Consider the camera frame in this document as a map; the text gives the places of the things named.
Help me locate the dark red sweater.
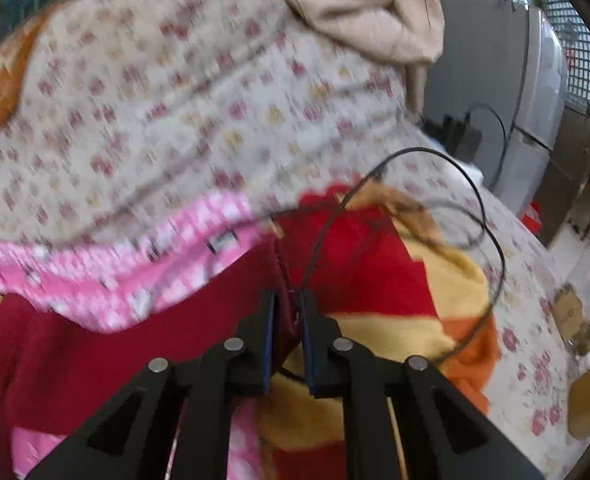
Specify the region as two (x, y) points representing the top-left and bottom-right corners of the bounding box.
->
(0, 238), (289, 479)

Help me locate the red yellow fleece blanket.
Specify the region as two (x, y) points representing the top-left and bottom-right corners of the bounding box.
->
(257, 181), (499, 479)

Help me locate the pink penguin blanket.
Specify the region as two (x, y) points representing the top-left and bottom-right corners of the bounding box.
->
(0, 192), (271, 478)

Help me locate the black power adapter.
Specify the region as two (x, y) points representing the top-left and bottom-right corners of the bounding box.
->
(423, 115), (482, 162)

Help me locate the floral quilt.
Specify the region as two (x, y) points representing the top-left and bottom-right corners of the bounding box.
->
(0, 0), (581, 479)

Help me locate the grey refrigerator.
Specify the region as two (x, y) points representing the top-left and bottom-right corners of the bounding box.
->
(423, 0), (567, 214)

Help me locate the orange checkered cushion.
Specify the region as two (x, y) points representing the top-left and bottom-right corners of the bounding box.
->
(0, 9), (52, 126)

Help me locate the beige curtain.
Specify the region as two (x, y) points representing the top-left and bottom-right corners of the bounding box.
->
(286, 0), (444, 117)

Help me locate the black cable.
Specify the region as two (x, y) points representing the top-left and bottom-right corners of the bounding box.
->
(274, 146), (508, 380)

